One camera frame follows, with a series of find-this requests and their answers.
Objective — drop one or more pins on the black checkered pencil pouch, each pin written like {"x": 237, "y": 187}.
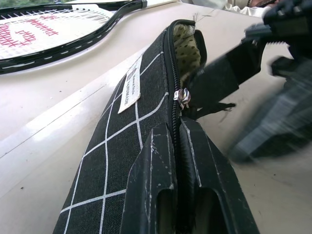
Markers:
{"x": 117, "y": 151}

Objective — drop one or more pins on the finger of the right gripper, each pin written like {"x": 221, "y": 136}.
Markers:
{"x": 280, "y": 122}
{"x": 219, "y": 78}

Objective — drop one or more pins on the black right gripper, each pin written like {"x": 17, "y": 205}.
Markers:
{"x": 295, "y": 22}

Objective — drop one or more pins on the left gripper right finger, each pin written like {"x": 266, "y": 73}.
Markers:
{"x": 214, "y": 190}

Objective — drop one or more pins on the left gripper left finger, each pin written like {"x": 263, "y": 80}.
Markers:
{"x": 146, "y": 182}

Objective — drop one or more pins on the black white tennis racket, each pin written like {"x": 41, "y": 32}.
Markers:
{"x": 73, "y": 46}

